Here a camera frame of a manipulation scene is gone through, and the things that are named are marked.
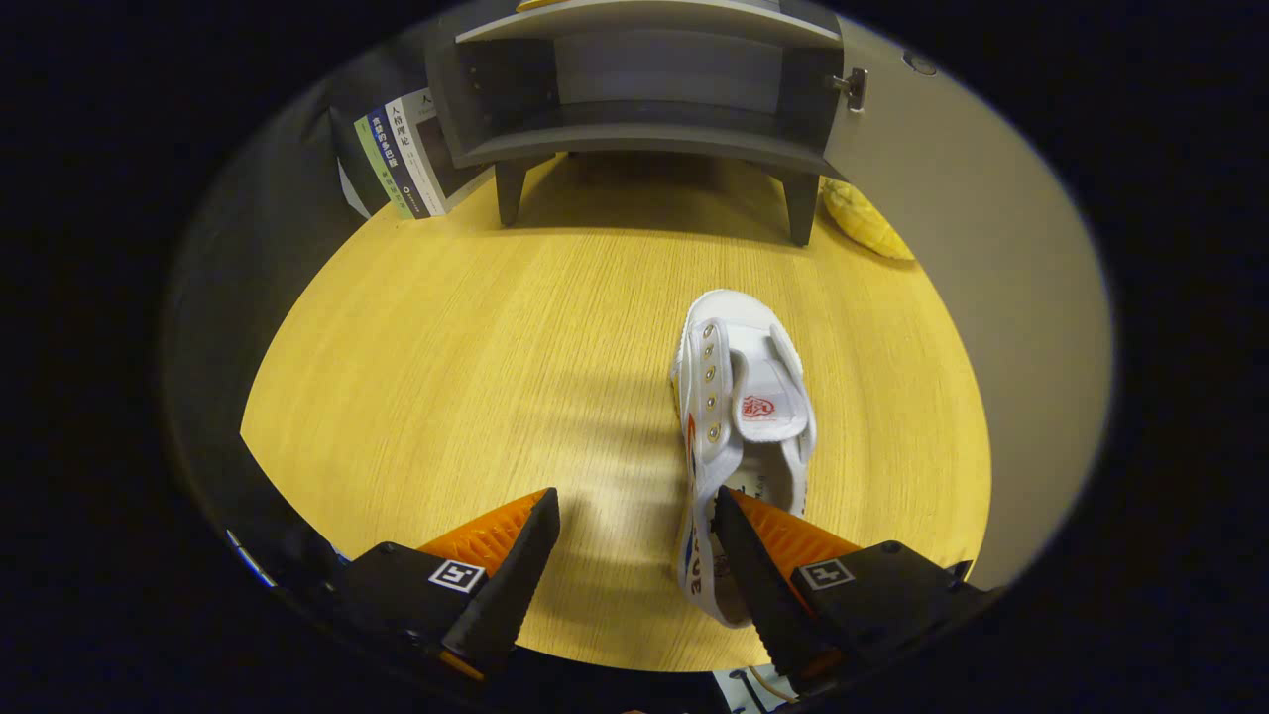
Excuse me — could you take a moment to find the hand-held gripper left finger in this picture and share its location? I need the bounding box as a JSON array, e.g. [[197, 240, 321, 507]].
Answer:
[[332, 486, 562, 683]]

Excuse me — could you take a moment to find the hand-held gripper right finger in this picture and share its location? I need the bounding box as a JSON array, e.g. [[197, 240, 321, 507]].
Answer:
[[712, 486, 1002, 695]]

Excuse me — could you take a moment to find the beige shoe cabinet door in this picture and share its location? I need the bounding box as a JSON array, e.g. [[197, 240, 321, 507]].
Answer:
[[818, 15, 1113, 591]]

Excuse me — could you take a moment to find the yellow ribbed object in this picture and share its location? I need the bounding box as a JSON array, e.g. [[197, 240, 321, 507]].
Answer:
[[821, 177, 915, 262]]

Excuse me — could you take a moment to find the white spine book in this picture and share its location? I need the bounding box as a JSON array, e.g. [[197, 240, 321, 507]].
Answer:
[[385, 87, 495, 211]]

